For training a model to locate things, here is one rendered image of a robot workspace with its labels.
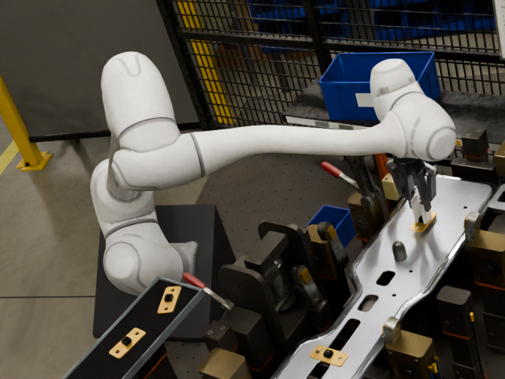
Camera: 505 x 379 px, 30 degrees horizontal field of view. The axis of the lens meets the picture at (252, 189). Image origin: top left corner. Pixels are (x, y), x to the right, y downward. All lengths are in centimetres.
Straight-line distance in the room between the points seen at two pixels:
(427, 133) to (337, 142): 19
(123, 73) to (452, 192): 91
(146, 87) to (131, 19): 253
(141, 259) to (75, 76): 249
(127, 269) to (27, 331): 176
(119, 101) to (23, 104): 312
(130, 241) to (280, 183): 83
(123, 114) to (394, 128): 57
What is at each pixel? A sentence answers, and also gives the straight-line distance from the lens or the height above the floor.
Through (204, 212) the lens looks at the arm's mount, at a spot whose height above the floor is 96.
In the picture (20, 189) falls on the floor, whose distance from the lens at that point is 521.
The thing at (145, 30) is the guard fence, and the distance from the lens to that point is 458.
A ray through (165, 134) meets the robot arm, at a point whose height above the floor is 151.
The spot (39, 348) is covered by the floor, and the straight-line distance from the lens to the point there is 411.
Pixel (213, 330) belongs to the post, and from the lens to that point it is 212.
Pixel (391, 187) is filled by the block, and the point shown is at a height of 105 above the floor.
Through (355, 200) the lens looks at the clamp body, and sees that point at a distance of 243.
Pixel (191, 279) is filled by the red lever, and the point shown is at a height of 115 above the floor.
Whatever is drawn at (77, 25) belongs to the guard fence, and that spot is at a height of 79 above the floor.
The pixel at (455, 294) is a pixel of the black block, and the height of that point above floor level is 99.
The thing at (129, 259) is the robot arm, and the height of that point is 105.
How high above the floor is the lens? 249
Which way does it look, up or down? 34 degrees down
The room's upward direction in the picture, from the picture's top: 19 degrees counter-clockwise
